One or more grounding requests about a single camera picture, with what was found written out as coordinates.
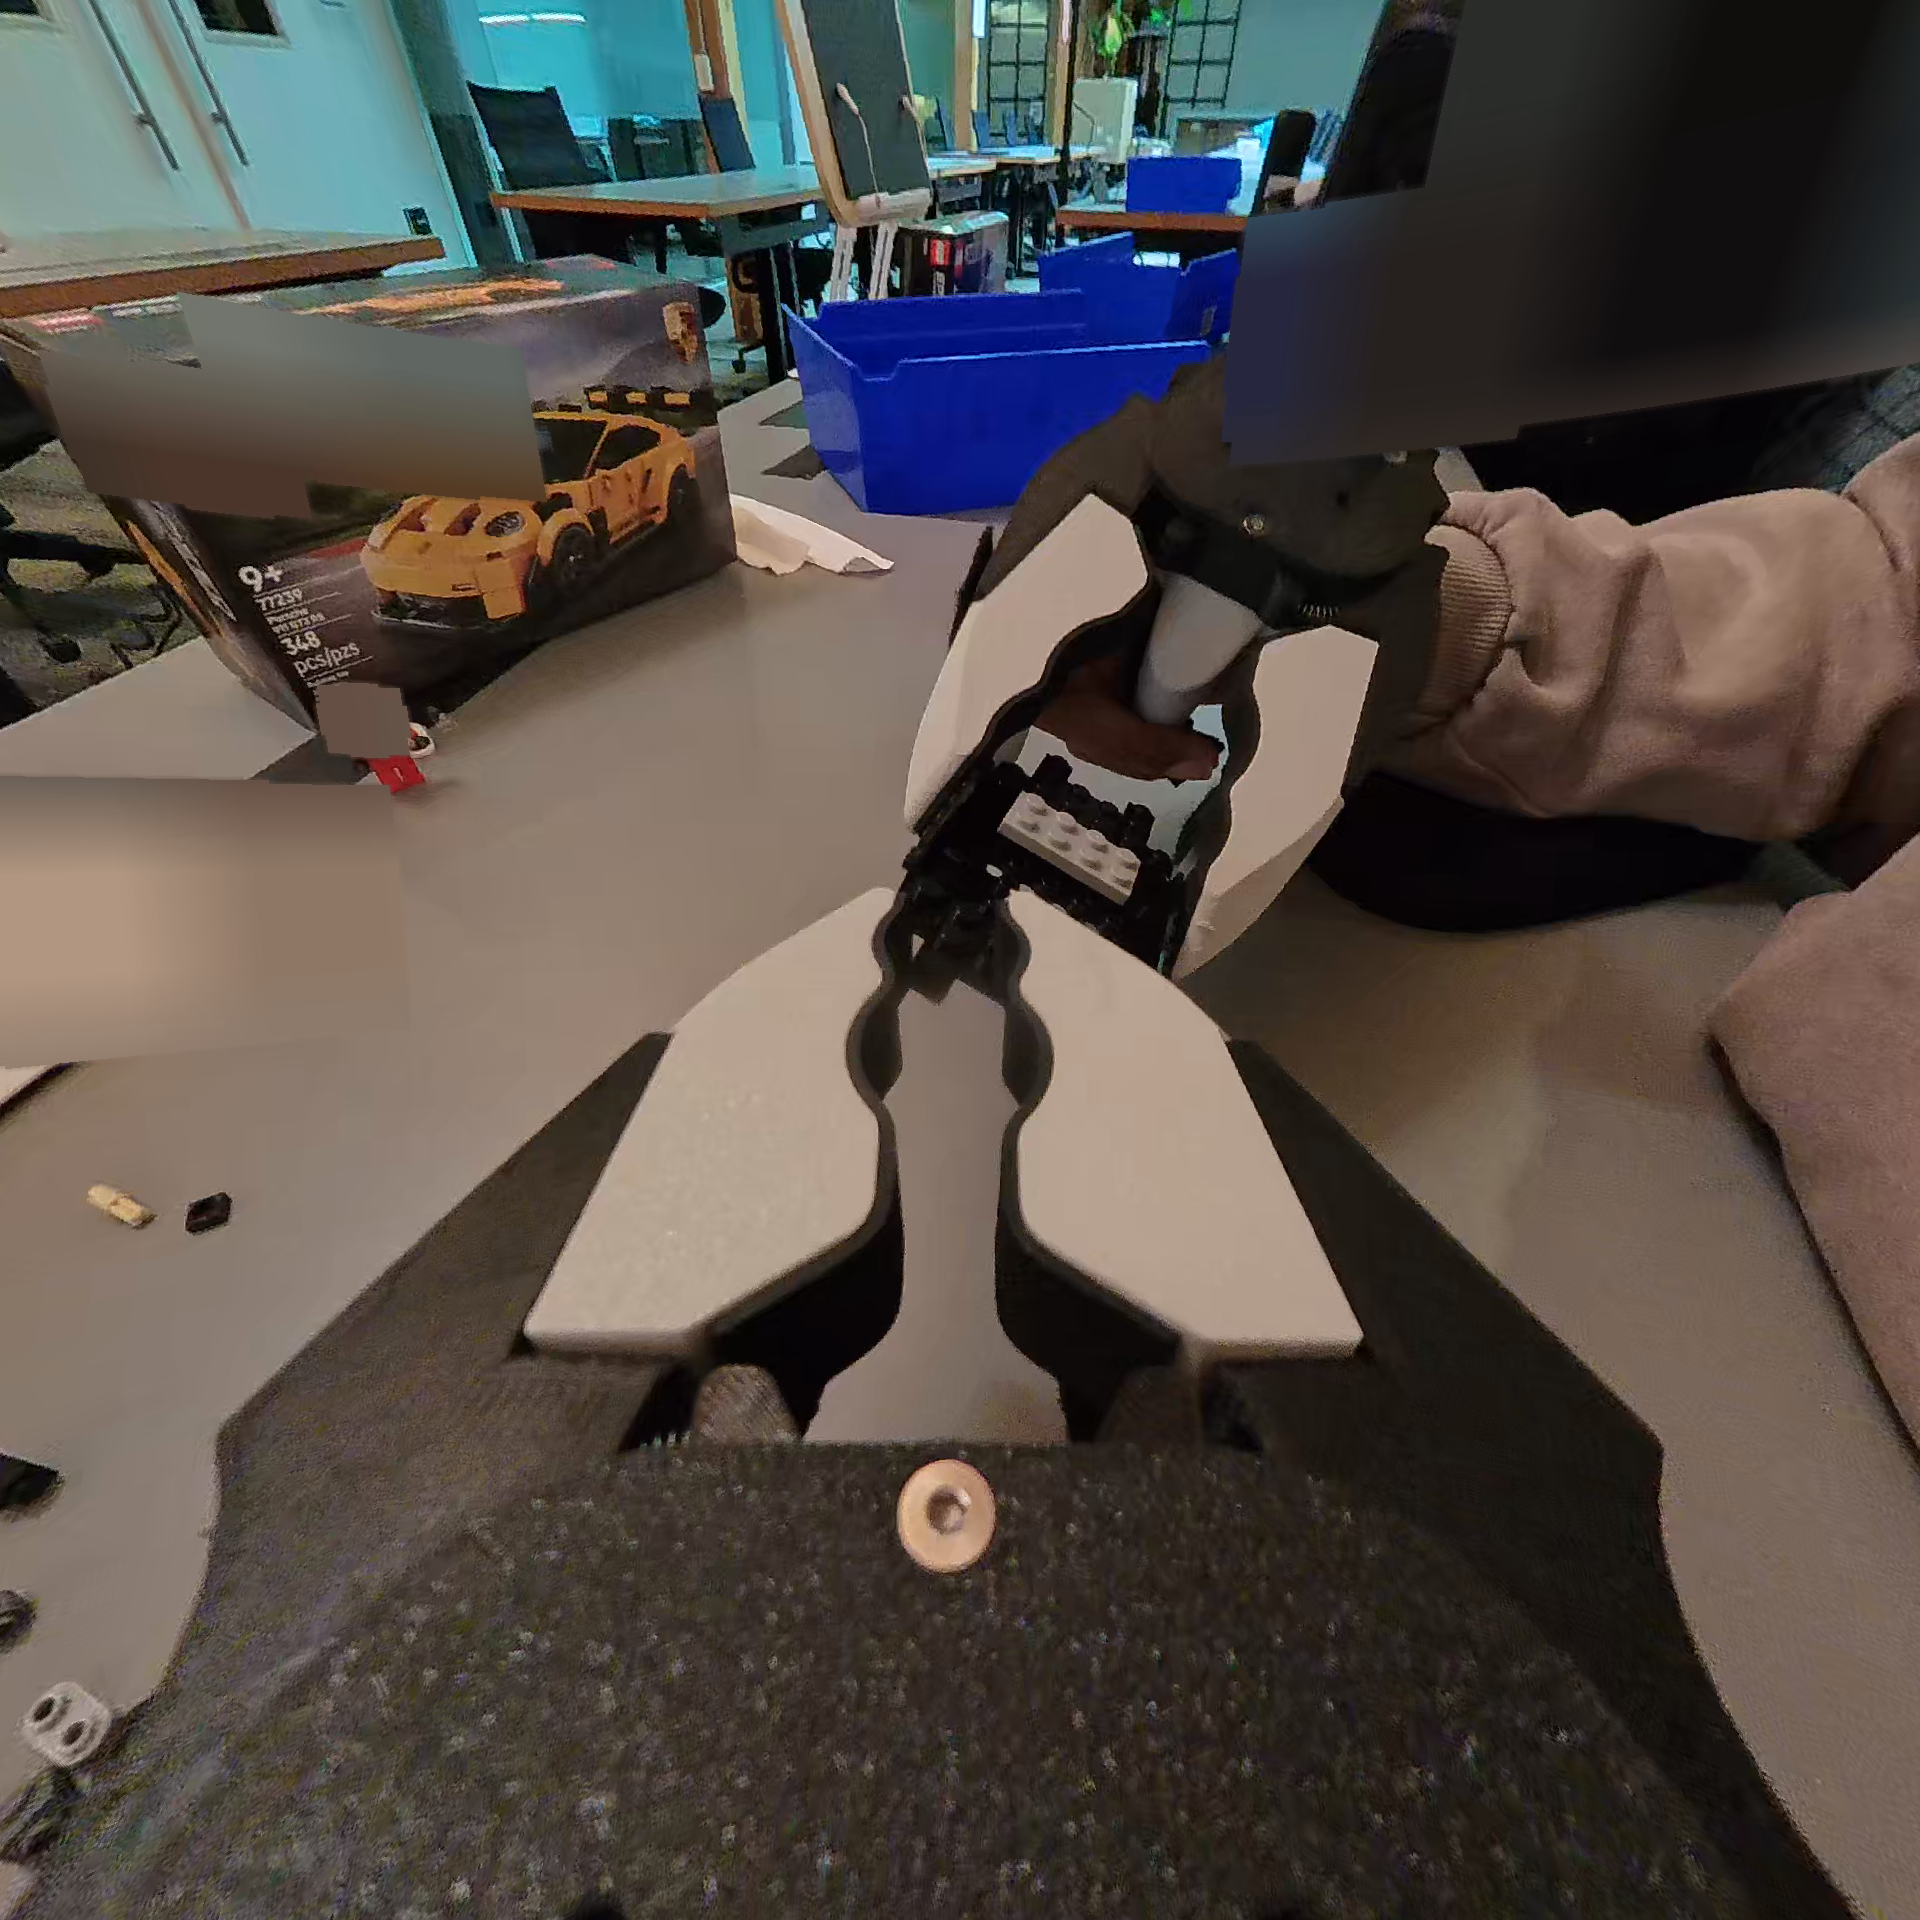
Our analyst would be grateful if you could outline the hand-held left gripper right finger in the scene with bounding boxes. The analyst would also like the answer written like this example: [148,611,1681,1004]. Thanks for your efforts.
[997,891,1368,1366]

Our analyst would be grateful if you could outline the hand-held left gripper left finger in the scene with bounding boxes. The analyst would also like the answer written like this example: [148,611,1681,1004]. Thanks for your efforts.
[522,885,905,1363]

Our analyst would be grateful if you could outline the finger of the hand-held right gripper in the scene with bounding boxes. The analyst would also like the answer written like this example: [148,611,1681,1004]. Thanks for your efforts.
[904,495,1157,833]
[1181,621,1378,981]

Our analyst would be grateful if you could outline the light grey brick plate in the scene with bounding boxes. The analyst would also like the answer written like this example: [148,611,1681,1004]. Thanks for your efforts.
[1008,785,1144,903]

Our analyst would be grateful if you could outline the black brick plate assembly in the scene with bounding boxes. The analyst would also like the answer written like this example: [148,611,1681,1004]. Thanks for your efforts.
[901,756,1202,999]

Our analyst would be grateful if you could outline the pile of small brick pieces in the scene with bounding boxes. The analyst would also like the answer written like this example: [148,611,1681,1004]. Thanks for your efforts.
[0,1447,120,1863]

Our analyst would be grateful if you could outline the person's right forearm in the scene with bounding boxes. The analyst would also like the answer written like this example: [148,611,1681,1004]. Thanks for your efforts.
[1410,435,1920,846]

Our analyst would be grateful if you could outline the grey desk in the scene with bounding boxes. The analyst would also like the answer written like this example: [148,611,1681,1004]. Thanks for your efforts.
[0,374,1920,1920]

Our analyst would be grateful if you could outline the person's right hand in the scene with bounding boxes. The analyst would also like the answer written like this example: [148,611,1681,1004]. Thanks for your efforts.
[1055,656,1225,782]

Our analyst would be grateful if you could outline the person's dark trousers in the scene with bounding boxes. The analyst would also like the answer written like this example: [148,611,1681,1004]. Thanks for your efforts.
[1313,772,1764,934]

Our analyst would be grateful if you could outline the blue plastic bin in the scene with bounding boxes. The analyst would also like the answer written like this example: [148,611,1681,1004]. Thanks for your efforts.
[1125,153,1248,214]
[784,287,1220,515]
[1036,228,1248,349]

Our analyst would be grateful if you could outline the dark brick set box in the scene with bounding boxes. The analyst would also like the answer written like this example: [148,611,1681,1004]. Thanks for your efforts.
[896,211,1010,296]

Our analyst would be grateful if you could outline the toy car box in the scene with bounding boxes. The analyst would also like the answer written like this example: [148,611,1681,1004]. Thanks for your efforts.
[0,255,741,733]

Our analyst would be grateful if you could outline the grey slanted board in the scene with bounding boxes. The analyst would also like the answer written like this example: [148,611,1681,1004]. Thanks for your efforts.
[773,0,940,230]

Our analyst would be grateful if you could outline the wooden office table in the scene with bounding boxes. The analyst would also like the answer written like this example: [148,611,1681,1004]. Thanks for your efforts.
[492,167,829,384]
[0,228,449,319]

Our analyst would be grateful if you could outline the grey quilted cloth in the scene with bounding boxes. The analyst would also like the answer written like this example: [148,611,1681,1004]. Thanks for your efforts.
[1769,367,1920,495]

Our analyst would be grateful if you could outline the black office chair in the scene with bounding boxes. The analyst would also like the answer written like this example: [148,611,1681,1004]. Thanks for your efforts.
[464,80,608,255]

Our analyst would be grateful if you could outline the white double door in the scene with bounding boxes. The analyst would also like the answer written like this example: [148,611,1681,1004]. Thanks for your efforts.
[0,0,429,243]

